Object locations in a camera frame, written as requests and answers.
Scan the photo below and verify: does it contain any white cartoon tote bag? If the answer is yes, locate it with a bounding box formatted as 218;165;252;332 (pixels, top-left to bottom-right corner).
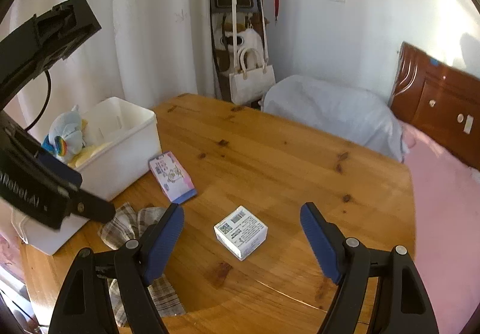
213;14;266;76

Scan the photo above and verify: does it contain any white handbag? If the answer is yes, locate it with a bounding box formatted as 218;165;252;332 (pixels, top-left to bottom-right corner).
229;47;276;105

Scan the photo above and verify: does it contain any white plastic storage bin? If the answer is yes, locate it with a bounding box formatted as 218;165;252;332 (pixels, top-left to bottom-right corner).
11;97;161;255

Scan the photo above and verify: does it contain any white curtain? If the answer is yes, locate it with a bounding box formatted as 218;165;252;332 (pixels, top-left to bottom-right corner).
1;0;218;140

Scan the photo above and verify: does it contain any pink tissue pack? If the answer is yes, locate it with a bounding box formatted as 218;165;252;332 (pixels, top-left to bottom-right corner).
148;151;197;205

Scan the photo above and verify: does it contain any white printed small box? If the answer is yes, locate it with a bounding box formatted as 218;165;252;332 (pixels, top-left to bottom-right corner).
213;206;268;261

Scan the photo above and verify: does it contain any brown wooden headboard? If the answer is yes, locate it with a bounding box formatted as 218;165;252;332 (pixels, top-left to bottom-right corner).
389;42;480;169

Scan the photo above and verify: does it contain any blue rainbow pony plush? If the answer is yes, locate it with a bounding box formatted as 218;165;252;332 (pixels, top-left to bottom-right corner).
41;105;87;163

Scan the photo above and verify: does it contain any yellow plush toy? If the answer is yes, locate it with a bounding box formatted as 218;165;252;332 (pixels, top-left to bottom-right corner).
68;142;111;168

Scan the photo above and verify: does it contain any pink bed blanket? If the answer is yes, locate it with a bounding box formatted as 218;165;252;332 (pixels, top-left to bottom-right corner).
403;124;479;333

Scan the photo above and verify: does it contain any grey white pillow bundle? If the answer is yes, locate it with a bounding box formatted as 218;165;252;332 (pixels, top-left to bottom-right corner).
262;75;406;162

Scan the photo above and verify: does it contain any grey plaid fabric bow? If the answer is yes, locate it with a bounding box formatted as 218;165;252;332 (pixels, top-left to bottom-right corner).
97;201;187;327

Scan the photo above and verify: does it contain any black cable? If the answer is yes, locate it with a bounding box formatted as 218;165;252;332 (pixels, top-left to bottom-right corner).
23;69;52;133

